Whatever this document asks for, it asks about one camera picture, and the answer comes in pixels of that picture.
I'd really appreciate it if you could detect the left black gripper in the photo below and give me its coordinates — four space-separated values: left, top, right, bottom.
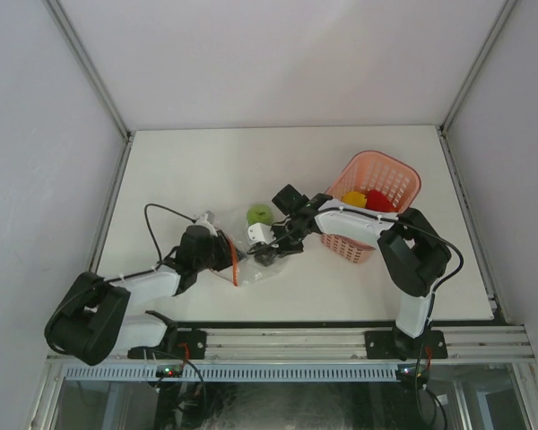
194 230 246 272

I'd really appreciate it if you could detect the clear zip top bag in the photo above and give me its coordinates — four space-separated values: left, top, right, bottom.
214 210 297 288

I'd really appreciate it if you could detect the yellow fake pear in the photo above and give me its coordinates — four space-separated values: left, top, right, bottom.
342 191 367 208

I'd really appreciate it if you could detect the red yellow fake peach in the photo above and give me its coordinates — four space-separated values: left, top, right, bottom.
366 189 398 213

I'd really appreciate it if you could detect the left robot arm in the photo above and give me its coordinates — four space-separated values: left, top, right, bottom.
44 226 239 366

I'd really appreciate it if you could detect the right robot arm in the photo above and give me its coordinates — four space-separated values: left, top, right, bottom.
255 185 459 357

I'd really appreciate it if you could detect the light green fake apple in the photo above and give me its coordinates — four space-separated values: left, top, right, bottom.
246 203 274 226

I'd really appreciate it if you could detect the pink plastic basket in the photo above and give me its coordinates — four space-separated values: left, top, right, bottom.
318 150 422 265

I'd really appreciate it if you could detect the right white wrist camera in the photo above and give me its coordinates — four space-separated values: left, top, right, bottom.
247 222 274 245

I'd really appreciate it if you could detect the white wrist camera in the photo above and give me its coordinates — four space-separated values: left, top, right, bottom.
247 222 274 245
195 211 218 237

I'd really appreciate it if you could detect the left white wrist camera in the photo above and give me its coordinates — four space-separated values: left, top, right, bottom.
195 211 218 237

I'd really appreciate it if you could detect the left black camera cable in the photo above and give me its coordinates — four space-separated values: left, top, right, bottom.
143 203 198 265

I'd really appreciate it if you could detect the grey slotted cable duct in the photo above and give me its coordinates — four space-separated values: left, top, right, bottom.
63 363 399 383

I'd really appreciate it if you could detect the aluminium front rail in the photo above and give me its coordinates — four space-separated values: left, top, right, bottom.
47 324 537 364

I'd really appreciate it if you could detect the right aluminium frame post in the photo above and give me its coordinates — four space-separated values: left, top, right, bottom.
439 0 520 135

